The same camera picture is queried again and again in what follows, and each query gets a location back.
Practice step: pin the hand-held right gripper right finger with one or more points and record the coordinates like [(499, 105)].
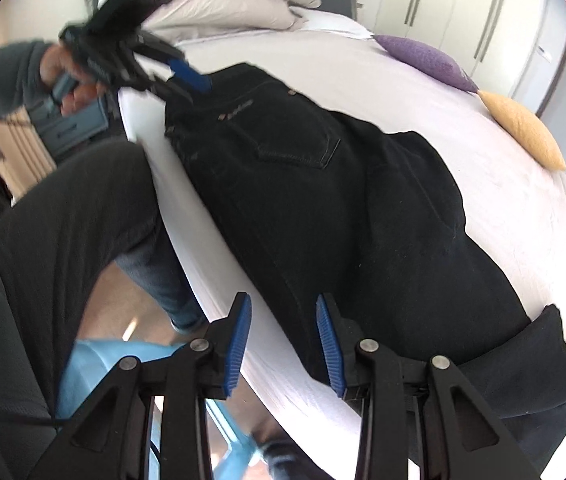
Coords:
[(329, 347)]

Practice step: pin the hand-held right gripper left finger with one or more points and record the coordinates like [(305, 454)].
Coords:
[(235, 347)]

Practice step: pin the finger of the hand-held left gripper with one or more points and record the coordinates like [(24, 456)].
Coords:
[(190, 76), (163, 87)]

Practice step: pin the black pants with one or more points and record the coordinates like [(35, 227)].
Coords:
[(313, 200)]

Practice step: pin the person's left forearm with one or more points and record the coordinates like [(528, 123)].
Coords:
[(3, 77)]

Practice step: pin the person's left hand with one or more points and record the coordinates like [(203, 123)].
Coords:
[(55, 65)]

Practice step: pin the white folded quilt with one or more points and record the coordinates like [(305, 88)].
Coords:
[(328, 22)]

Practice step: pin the operator's legs in trousers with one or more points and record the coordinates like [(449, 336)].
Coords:
[(53, 240)]

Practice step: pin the bed with white sheet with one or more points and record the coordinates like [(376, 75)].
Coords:
[(413, 100)]

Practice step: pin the purple cushion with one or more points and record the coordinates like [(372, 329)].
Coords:
[(428, 60)]

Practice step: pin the cream wardrobe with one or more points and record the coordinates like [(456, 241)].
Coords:
[(463, 5)]

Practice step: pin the yellow cushion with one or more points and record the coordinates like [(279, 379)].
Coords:
[(525, 127)]

